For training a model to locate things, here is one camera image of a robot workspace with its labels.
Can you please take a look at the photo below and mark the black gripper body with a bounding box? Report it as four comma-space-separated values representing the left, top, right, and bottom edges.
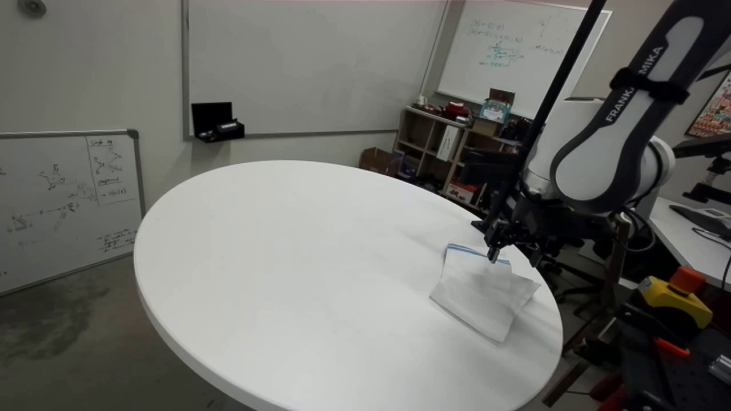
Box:
496, 194, 571, 249

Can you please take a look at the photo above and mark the white tea towel blue stripe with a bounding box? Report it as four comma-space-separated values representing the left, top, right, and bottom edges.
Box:
427, 240, 544, 347

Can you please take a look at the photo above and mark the wooden shelf unit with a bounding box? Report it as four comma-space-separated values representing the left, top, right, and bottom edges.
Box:
394, 102, 528, 217

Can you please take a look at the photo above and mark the teal box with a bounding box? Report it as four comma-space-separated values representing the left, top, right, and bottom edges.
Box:
477, 96, 514, 126

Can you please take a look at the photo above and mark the small brown cardboard box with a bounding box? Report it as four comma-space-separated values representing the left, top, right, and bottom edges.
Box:
357, 144, 401, 175

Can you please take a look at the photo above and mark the white desk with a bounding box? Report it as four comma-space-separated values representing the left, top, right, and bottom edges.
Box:
645, 194, 731, 290

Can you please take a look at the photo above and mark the yellow black tool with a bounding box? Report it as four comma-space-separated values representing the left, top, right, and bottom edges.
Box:
636, 273, 715, 330

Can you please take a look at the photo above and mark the orange tool part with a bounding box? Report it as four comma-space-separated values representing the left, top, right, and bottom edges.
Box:
668, 264, 709, 297

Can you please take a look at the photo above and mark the whiteboard with green writing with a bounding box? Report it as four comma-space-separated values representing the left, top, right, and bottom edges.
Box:
437, 0, 614, 130

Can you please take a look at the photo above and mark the red black clamp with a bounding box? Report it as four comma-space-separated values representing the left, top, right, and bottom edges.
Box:
588, 304, 731, 411

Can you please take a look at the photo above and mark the black marker holder box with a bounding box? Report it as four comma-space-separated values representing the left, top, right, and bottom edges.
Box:
190, 98, 249, 146

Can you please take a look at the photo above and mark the whiteboard with black sketches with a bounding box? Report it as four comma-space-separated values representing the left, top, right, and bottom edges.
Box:
0, 128, 148, 297

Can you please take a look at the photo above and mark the grey metal post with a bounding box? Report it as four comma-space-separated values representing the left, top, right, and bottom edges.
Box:
606, 209, 637, 311

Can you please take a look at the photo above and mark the colourful wall poster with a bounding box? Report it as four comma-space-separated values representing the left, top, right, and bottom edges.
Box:
683, 69, 731, 141

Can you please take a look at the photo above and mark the round grey wall device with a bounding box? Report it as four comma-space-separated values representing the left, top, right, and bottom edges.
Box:
16, 0, 51, 21

